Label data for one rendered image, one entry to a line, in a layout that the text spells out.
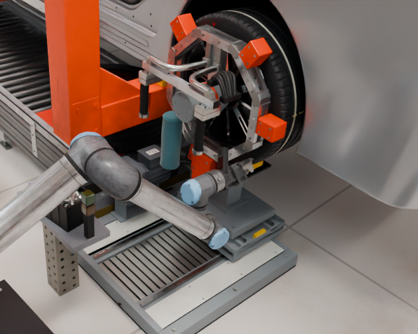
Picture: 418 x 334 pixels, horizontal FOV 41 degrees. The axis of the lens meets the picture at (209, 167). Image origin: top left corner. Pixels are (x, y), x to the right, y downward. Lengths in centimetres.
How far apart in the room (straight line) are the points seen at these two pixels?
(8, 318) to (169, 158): 93
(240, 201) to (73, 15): 118
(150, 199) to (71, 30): 84
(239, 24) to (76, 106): 78
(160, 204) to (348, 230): 152
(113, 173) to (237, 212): 112
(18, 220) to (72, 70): 81
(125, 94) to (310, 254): 122
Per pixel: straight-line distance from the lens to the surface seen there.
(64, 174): 181
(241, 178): 226
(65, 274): 254
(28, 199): 182
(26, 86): 371
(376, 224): 325
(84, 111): 252
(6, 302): 221
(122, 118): 267
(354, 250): 303
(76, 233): 222
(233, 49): 216
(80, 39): 237
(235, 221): 267
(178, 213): 192
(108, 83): 256
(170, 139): 242
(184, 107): 223
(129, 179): 173
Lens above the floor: 191
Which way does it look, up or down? 34 degrees down
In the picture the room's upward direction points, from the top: 7 degrees clockwise
